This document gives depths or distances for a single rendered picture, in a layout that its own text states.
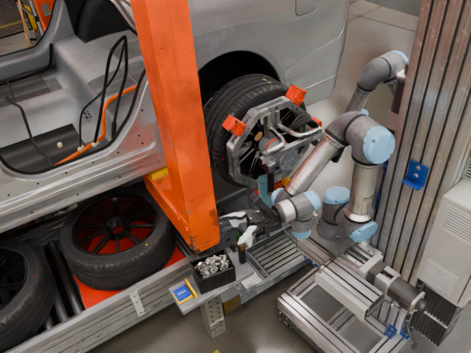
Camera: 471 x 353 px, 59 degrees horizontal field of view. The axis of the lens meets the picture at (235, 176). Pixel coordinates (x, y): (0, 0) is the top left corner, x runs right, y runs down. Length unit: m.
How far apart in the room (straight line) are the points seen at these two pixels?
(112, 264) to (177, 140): 0.90
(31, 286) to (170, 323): 0.81
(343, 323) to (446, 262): 0.80
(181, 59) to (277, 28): 1.02
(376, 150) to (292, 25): 1.34
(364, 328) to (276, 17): 1.76
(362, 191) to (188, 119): 0.75
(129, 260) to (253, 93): 1.12
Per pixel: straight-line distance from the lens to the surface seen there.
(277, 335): 2.60
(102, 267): 2.42
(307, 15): 2.69
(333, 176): 3.54
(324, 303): 2.48
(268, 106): 2.25
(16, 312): 2.44
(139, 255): 2.40
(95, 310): 2.40
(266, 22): 2.51
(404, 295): 1.90
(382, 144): 1.48
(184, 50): 1.66
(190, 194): 2.00
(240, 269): 2.30
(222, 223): 2.59
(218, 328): 2.56
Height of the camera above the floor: 2.27
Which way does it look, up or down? 40 degrees down
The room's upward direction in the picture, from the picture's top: 5 degrees counter-clockwise
